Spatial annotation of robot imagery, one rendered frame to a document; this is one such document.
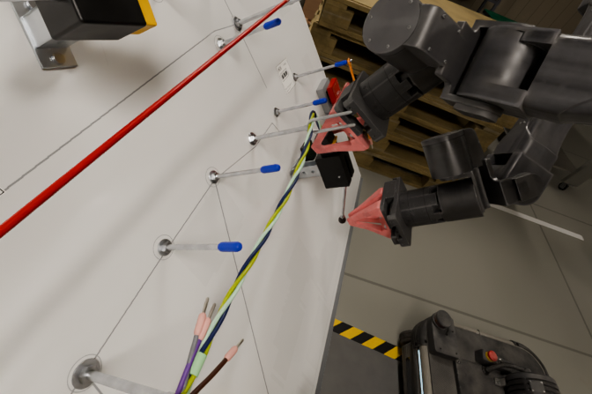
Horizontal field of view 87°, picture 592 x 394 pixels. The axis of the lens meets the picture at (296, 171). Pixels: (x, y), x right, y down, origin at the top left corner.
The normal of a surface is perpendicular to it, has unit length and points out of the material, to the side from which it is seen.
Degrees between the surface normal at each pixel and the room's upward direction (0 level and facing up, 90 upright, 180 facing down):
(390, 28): 70
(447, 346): 0
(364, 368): 0
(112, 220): 49
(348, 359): 0
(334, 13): 90
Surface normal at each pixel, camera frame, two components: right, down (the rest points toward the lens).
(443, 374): 0.29, -0.65
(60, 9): -0.40, 0.36
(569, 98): -0.70, -0.07
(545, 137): 0.14, -0.18
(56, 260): 0.88, -0.11
